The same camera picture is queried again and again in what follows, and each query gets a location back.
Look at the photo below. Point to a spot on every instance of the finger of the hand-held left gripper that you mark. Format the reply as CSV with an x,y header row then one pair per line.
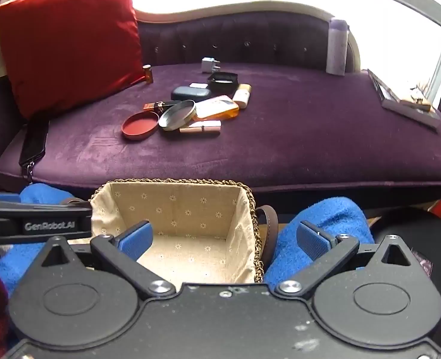
x,y
3,197

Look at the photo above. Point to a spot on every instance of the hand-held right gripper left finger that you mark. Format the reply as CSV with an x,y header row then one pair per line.
x,y
136,241

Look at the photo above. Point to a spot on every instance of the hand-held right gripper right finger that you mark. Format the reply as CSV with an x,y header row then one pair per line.
x,y
312,241

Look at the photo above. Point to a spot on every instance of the wicker basket with cloth lining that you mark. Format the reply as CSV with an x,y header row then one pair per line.
x,y
190,213

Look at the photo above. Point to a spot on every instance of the orange bottle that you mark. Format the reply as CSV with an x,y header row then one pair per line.
x,y
216,107

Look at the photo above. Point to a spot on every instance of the dark blue glasses case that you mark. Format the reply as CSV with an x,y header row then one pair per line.
x,y
190,93

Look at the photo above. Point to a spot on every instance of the white plug adapter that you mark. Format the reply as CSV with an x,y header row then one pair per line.
x,y
208,64

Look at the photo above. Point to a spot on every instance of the black phone pouch with keyring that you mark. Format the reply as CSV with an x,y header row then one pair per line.
x,y
34,142

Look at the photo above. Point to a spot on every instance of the purple velvet sofa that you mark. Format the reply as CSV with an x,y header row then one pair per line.
x,y
299,138

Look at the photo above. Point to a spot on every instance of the rose gold lipstick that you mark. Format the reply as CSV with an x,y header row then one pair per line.
x,y
201,127

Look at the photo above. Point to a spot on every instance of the dark hardcover book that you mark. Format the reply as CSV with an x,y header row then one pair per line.
x,y
400,110

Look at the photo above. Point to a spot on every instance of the white and gold tube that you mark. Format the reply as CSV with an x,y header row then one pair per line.
x,y
242,96

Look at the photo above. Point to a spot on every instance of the amber pill bottle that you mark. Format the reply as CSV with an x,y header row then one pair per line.
x,y
148,74

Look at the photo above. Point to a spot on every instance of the white flat-prong charger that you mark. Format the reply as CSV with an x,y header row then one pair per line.
x,y
198,85

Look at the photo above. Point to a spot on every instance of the red cushion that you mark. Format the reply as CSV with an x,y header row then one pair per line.
x,y
67,41

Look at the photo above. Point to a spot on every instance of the small gold trinket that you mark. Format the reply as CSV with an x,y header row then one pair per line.
x,y
417,101

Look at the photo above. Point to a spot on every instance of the black square box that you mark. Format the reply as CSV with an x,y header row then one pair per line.
x,y
222,82

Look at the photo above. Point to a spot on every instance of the lavender drink bottle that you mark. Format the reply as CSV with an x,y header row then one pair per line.
x,y
336,48

